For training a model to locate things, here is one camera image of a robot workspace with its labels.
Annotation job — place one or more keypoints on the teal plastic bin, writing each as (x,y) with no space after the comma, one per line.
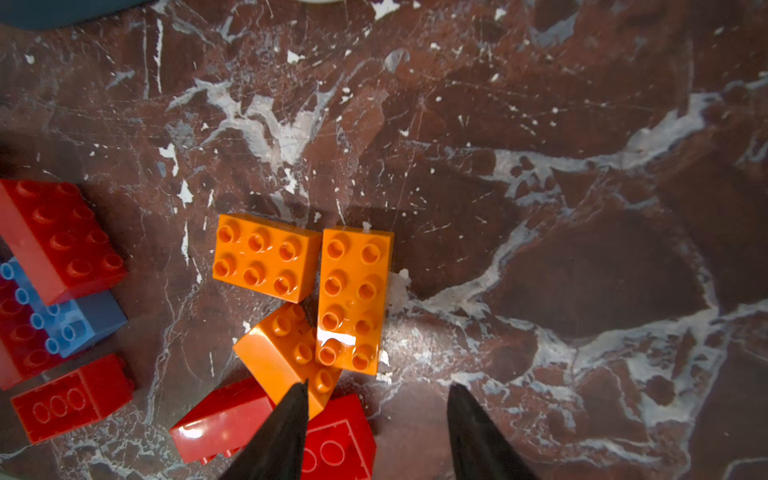
(51,14)

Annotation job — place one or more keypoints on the orange brick long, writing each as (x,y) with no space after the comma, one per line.
(352,309)

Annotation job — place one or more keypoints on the orange brick square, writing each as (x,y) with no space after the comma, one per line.
(266,256)

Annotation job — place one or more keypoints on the red brick sloped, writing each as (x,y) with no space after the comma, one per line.
(223,423)

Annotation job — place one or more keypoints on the blue brick on red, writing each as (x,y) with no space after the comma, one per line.
(70,326)

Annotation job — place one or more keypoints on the right white plastic bin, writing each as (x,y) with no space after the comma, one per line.
(320,2)

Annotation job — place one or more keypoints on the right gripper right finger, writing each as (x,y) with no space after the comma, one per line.
(479,449)

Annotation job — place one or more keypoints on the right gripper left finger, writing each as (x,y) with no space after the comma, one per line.
(276,450)

